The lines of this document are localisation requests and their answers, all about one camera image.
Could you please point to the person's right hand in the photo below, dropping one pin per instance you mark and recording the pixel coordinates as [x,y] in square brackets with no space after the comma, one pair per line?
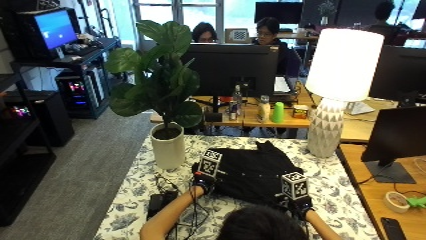
[298,204]

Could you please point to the person's left hand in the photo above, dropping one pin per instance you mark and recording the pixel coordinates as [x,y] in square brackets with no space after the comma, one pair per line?
[205,182]

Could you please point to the black garment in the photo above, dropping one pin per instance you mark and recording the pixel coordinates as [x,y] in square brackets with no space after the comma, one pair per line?
[254,173]

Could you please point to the right glove white marker cube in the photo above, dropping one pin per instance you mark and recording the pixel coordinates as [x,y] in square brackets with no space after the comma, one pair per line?
[294,185]

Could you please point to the glove white marker cube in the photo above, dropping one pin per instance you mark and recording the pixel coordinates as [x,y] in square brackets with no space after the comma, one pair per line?
[209,163]
[294,185]

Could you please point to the left glove white marker cube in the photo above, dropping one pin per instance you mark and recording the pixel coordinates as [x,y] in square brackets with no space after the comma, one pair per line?
[209,163]

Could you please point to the black power adapter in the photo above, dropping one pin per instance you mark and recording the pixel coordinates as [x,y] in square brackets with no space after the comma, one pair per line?
[160,201]

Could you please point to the white plant pot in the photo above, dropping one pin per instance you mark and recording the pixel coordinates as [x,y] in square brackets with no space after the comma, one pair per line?
[168,151]

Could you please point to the blue floral tablecloth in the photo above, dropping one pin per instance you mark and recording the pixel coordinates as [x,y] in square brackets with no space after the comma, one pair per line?
[133,200]

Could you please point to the wooden side desk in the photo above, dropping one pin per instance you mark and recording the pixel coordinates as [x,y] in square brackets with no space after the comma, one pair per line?
[381,206]

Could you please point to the small black box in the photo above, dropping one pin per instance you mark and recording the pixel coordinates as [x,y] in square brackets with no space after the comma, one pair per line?
[213,117]

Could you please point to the light wooden desk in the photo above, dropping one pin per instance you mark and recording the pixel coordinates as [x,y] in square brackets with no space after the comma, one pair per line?
[253,121]

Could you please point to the beige tape roll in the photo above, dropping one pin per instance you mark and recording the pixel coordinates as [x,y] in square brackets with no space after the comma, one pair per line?
[395,202]

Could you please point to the drink can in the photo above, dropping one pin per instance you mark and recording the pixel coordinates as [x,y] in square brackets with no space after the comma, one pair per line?
[232,111]

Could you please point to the black smartphone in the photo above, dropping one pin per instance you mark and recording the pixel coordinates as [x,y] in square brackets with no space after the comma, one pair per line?
[393,229]

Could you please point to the white grey patterned lamp base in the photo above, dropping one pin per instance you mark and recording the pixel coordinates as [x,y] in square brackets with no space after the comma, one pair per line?
[326,128]

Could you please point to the clear water bottle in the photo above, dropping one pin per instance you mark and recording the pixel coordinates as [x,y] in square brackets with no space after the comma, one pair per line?
[237,98]

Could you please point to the green plastic cup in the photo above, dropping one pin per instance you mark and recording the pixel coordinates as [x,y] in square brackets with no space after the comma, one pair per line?
[278,112]

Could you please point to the green plastic tool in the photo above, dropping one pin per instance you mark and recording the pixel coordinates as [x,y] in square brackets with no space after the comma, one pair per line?
[417,201]

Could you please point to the small yellow box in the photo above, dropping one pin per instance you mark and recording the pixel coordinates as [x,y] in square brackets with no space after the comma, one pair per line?
[299,111]

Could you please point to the black monitor on square stand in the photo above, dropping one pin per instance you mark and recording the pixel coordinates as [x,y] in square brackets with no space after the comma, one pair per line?
[397,133]

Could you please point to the white monitor base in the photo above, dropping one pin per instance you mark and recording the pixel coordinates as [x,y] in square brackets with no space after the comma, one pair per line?
[359,108]

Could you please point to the large-leaf green plant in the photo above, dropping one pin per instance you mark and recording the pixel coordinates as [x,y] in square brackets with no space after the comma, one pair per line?
[164,76]

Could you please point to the grey laptop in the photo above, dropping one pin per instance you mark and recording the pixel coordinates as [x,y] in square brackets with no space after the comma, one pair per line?
[282,86]

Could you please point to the black monitor seen from behind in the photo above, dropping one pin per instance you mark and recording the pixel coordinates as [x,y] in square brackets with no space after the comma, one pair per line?
[229,70]

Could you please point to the computer tower with coloured lights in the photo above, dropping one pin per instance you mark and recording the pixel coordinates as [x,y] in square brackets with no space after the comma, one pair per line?
[80,91]

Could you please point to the white lamp shade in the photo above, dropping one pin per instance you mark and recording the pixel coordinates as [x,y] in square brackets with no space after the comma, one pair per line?
[343,63]

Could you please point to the checkerboard calibration board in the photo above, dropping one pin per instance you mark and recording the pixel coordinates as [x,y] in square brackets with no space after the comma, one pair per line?
[238,35]

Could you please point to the black shelving desk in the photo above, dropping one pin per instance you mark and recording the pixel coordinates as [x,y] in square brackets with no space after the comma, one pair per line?
[27,110]

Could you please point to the wide black monitor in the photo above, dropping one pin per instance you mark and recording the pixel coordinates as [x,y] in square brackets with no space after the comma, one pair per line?
[399,71]

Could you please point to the dark background monitor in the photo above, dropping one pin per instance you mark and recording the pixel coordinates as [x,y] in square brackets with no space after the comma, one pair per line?
[278,11]

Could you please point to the monitor with blue screen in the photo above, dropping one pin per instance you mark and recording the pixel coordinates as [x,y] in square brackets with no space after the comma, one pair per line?
[51,31]

